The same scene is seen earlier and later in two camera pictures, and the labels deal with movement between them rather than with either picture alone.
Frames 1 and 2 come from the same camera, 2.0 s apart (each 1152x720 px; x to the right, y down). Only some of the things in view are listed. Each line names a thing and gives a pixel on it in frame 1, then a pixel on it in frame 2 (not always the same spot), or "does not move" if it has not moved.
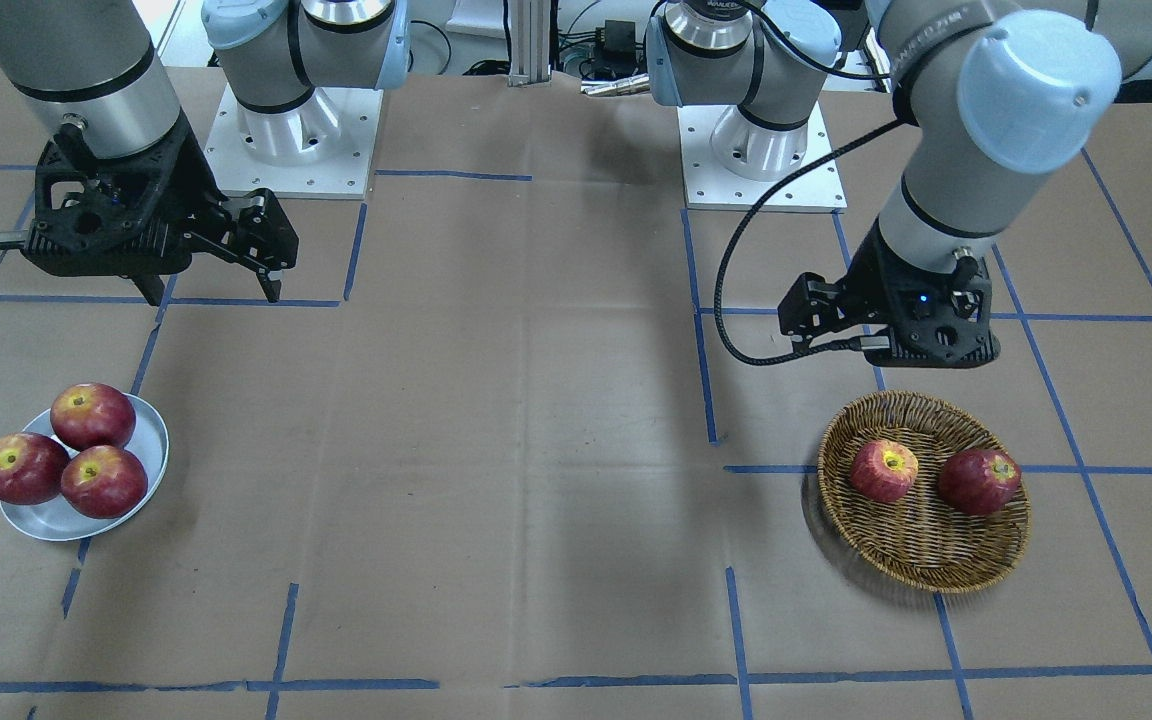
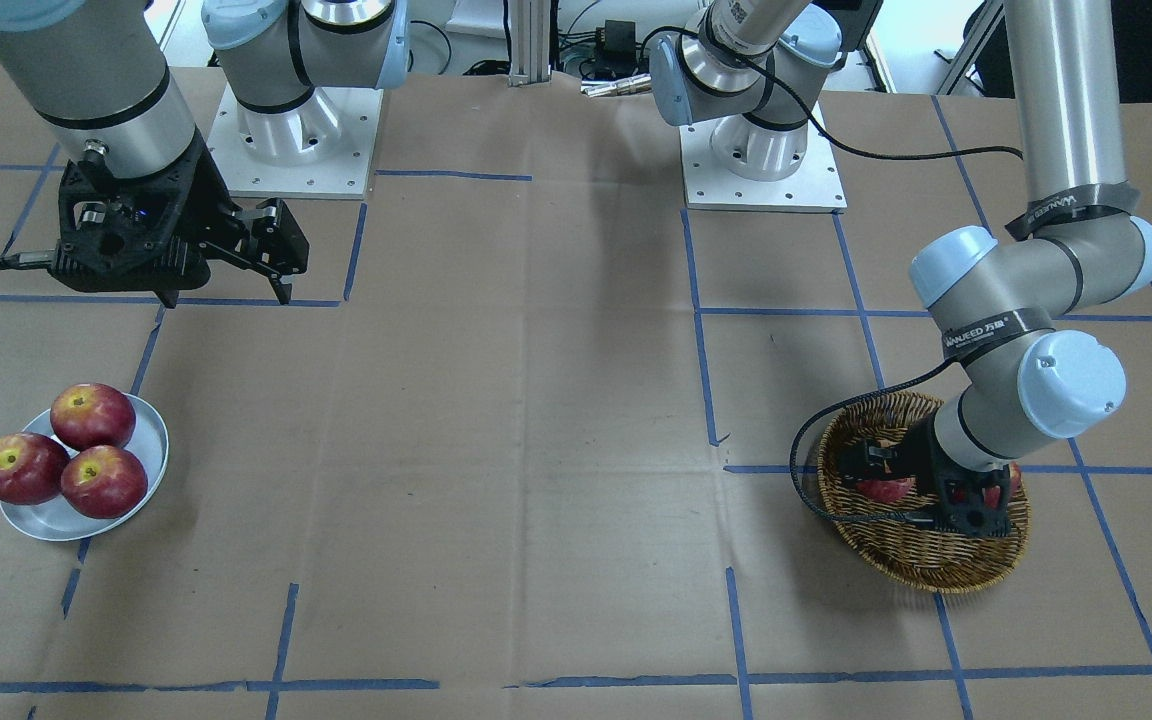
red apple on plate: x=22 y=467 does not move
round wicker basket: x=921 y=540 does not move
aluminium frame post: x=530 y=43 does not move
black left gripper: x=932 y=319 -> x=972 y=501
